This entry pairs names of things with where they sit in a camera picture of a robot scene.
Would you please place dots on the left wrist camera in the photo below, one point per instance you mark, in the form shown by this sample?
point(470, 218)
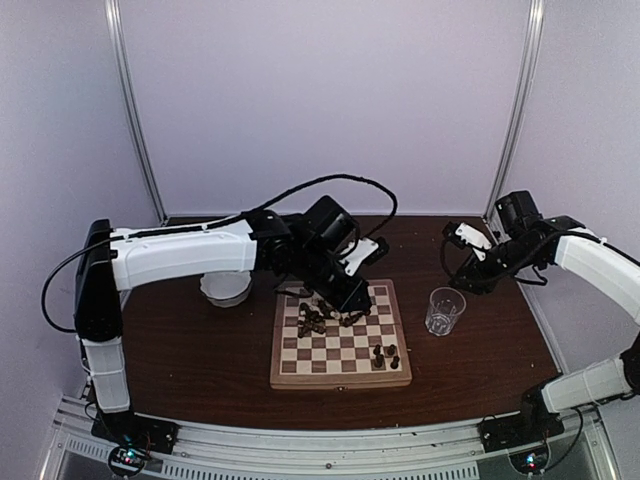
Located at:
point(364, 252)

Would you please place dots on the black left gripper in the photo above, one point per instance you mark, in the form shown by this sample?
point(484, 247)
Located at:
point(346, 301)

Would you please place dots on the wooden chess board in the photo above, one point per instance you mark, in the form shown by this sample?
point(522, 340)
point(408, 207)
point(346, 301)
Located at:
point(315, 349)

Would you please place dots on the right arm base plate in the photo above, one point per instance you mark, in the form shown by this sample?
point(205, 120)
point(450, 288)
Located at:
point(507, 432)

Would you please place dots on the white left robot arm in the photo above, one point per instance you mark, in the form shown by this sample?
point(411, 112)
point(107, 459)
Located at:
point(307, 246)

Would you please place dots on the clear plastic cup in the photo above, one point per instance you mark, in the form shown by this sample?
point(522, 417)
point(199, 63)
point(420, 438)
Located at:
point(446, 305)

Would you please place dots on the aluminium frame post left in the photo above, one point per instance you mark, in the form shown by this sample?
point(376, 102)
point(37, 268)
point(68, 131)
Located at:
point(116, 33)

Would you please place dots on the white round bowl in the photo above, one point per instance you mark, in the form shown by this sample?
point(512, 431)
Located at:
point(226, 289)

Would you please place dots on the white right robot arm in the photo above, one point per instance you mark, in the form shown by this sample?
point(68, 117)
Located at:
point(594, 312)

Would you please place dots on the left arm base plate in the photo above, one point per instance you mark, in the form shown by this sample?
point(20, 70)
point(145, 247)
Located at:
point(140, 432)

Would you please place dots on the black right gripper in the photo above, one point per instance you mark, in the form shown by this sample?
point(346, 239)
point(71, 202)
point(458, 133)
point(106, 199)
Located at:
point(481, 281)

